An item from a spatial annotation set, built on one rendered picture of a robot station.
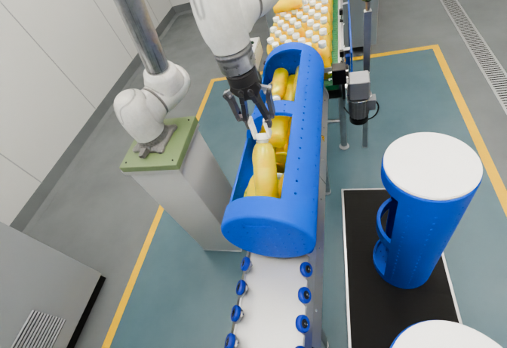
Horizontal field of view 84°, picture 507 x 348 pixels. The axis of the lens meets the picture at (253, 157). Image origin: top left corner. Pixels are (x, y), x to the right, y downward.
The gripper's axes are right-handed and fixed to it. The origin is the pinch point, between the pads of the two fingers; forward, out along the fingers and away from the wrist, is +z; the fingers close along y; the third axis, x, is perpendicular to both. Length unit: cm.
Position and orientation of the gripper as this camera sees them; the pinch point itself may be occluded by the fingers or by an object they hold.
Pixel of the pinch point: (259, 127)
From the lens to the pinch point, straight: 83.4
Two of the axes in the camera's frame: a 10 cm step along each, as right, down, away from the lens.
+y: 9.5, -0.4, -3.1
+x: 1.7, -7.7, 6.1
